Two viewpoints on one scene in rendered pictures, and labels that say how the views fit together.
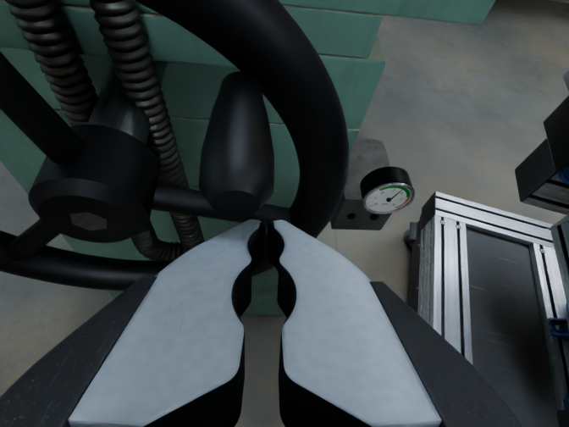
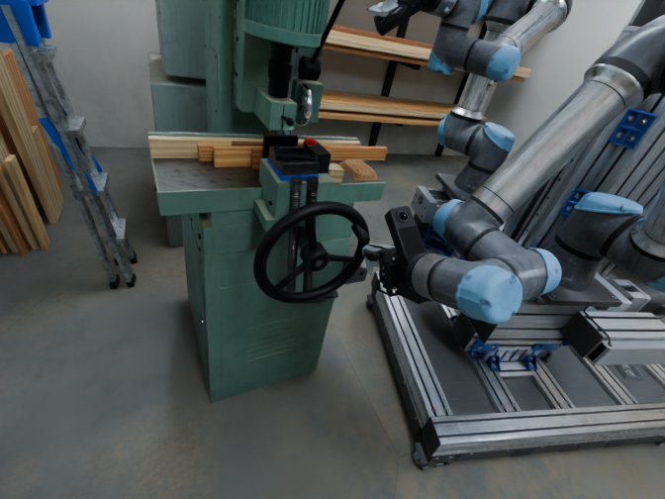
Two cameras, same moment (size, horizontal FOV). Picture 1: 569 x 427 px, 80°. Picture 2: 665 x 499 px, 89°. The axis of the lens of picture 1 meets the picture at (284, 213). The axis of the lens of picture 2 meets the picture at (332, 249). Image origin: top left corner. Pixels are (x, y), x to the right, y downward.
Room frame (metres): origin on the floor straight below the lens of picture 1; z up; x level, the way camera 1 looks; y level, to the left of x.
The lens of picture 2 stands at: (-0.49, 0.31, 1.29)
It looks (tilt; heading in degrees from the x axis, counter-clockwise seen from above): 35 degrees down; 339
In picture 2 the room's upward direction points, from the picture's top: 13 degrees clockwise
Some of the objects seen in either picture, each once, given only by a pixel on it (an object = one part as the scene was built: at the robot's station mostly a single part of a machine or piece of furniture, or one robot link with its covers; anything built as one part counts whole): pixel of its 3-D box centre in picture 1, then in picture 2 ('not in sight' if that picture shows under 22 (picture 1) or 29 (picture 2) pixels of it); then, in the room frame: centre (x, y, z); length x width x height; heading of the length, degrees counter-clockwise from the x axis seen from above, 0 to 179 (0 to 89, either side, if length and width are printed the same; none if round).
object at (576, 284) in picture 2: not in sight; (569, 257); (0.03, -0.56, 0.87); 0.15 x 0.15 x 0.10
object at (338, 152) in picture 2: not in sight; (304, 152); (0.46, 0.09, 0.92); 0.59 x 0.02 x 0.04; 102
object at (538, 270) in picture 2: not in sight; (511, 268); (-0.17, -0.13, 1.00); 0.11 x 0.11 x 0.08; 10
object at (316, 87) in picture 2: not in sight; (304, 100); (0.66, 0.07, 1.02); 0.09 x 0.07 x 0.12; 102
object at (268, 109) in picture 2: not in sight; (274, 111); (0.46, 0.18, 1.03); 0.14 x 0.07 x 0.09; 12
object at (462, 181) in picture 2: not in sight; (479, 176); (0.52, -0.61, 0.87); 0.15 x 0.15 x 0.10
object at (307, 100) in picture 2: not in sight; (301, 104); (0.59, 0.09, 1.02); 0.12 x 0.03 x 0.12; 12
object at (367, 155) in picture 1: (359, 185); (349, 262); (0.36, -0.10, 0.58); 0.12 x 0.08 x 0.08; 12
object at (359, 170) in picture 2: not in sight; (359, 166); (0.41, -0.07, 0.91); 0.12 x 0.09 x 0.03; 12
